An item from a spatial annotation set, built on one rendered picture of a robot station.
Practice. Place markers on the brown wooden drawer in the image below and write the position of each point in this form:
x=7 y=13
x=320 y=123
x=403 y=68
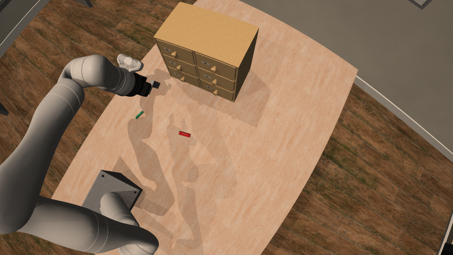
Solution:
x=180 y=65
x=176 y=51
x=215 y=66
x=216 y=79
x=217 y=90
x=184 y=77

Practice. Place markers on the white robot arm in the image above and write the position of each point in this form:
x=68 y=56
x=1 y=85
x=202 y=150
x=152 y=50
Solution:
x=22 y=174

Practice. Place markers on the small wooden chest of drawers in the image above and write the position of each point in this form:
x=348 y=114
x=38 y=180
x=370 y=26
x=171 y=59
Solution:
x=212 y=34

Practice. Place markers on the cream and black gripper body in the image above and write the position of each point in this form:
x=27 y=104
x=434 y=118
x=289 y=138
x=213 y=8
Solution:
x=133 y=84

